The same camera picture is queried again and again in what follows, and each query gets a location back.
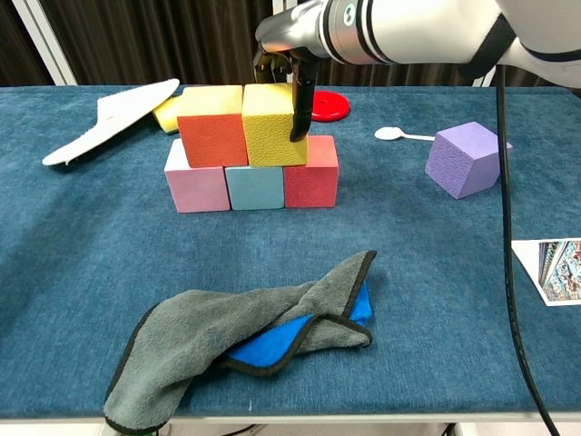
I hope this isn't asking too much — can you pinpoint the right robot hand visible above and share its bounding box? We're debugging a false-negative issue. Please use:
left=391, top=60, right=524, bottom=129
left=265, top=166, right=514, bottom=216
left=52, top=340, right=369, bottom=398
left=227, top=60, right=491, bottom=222
left=252, top=0, right=330, bottom=143

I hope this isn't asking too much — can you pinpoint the yellow foam cube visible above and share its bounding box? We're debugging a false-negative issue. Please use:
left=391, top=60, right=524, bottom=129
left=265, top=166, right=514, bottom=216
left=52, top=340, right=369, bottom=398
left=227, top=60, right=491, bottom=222
left=241, top=82, right=310, bottom=168

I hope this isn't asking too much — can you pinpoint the orange foam cube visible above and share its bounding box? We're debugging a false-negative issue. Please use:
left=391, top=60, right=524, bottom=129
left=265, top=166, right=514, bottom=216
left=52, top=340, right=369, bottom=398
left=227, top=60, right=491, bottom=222
left=175, top=84, right=250, bottom=168

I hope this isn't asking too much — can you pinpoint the purple foam cube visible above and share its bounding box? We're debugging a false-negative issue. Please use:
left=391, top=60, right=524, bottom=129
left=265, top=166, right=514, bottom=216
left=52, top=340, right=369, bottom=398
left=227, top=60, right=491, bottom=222
left=424, top=121, right=515, bottom=200

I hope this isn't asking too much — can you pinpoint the red round disc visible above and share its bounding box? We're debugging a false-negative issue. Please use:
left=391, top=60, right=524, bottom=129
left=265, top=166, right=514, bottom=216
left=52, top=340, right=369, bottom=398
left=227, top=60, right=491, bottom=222
left=308, top=90, right=352, bottom=123

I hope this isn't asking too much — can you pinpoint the black curtain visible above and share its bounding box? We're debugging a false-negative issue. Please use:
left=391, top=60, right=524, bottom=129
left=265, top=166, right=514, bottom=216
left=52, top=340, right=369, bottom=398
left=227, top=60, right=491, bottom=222
left=492, top=65, right=581, bottom=99
left=40, top=0, right=277, bottom=86
left=315, top=56, right=476, bottom=87
left=0, top=0, right=55, bottom=87

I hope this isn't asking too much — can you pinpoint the white plastic spoon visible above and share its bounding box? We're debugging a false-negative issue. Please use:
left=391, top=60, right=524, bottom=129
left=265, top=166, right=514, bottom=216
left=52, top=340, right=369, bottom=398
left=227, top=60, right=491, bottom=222
left=373, top=126, right=437, bottom=143

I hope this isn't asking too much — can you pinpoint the yellow sponge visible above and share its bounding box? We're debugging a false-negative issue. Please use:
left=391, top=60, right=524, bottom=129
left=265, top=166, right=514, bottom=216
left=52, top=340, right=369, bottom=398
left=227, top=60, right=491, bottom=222
left=152, top=94, right=185, bottom=136

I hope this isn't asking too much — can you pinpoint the red foam cube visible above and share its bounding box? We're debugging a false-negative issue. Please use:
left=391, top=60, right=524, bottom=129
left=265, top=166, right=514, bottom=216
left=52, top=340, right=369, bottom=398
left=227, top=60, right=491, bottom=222
left=282, top=134, right=340, bottom=210

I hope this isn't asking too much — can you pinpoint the light blue foam cube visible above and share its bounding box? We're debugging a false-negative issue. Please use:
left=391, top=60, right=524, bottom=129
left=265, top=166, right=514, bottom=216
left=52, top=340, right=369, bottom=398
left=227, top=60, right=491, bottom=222
left=224, top=164, right=286, bottom=212

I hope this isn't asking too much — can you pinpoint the white plastic knife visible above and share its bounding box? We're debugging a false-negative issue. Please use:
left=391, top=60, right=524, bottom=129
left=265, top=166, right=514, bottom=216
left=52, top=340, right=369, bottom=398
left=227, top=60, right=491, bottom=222
left=41, top=78, right=182, bottom=167

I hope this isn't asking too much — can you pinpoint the pink foam cube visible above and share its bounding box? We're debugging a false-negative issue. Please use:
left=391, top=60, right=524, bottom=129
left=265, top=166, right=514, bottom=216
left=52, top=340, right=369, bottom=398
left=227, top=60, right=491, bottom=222
left=163, top=138, right=231, bottom=213

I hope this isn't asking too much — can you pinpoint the grey and blue cloth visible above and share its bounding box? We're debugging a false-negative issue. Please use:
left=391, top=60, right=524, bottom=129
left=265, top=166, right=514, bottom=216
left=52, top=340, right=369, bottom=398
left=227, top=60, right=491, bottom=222
left=103, top=249, right=379, bottom=435

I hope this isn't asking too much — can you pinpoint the blue felt table cover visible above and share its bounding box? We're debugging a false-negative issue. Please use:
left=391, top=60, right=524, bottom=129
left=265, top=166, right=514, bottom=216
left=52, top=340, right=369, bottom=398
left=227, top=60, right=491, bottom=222
left=0, top=84, right=581, bottom=419

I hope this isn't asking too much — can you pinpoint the printed photo card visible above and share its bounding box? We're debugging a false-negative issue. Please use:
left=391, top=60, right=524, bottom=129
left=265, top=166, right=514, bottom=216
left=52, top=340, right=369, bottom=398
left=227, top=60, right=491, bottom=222
left=510, top=237, right=581, bottom=308

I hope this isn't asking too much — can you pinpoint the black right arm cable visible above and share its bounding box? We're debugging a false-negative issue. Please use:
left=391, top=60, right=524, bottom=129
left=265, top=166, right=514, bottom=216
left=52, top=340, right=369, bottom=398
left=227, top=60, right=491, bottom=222
left=494, top=63, right=562, bottom=436

